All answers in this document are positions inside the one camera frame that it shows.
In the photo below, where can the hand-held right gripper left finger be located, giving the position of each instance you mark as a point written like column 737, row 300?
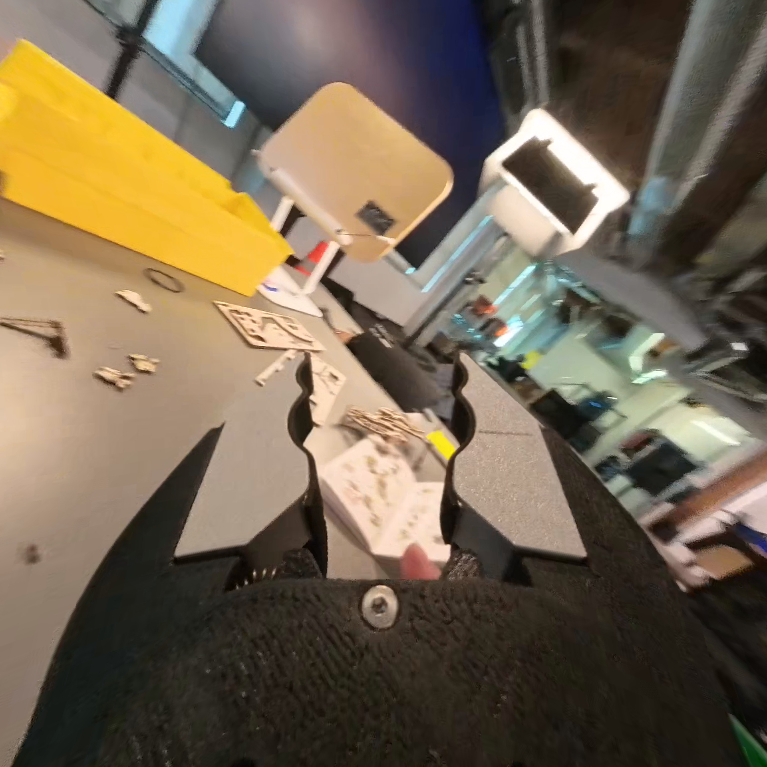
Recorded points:
column 251, row 479

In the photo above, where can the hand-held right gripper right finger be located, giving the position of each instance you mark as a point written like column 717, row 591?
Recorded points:
column 515, row 479

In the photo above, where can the wooden bicycle model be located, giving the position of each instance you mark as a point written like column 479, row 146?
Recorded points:
column 383, row 422

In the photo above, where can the person's right hand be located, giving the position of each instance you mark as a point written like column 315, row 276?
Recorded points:
column 419, row 564

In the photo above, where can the yellow sticky note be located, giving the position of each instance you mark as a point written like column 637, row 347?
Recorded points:
column 441, row 444

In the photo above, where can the open instruction booklet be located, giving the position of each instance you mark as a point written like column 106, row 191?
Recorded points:
column 365, row 479

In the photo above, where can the pale wooden stick piece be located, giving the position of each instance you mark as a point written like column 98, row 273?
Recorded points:
column 275, row 367

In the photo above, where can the large wooden part sheet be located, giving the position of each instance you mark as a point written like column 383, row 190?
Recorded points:
column 329, row 383

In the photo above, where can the small wooden piece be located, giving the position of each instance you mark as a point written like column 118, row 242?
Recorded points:
column 133, row 299
column 144, row 362
column 114, row 377

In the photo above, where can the black chair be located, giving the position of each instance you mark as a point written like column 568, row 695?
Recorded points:
column 395, row 365

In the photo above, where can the black rubber band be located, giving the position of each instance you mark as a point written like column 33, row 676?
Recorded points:
column 146, row 278

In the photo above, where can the orange traffic cone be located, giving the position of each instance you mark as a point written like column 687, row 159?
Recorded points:
column 317, row 253

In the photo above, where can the white boxy stand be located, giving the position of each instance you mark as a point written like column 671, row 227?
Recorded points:
column 539, row 225

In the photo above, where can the yellow plastic bin stack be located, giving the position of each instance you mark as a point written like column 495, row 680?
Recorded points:
column 120, row 180

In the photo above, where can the tan chair with white base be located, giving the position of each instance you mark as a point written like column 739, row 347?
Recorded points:
column 359, row 162

